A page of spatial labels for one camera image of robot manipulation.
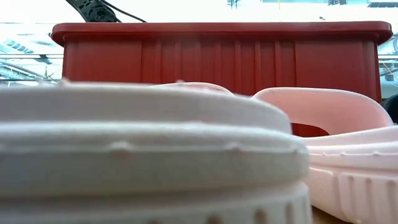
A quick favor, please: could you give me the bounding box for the pink slide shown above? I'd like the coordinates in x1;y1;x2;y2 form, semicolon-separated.
0;79;313;224
253;86;398;224

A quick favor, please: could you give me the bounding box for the red plastic bin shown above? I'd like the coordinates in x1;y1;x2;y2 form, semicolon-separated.
51;21;393;138

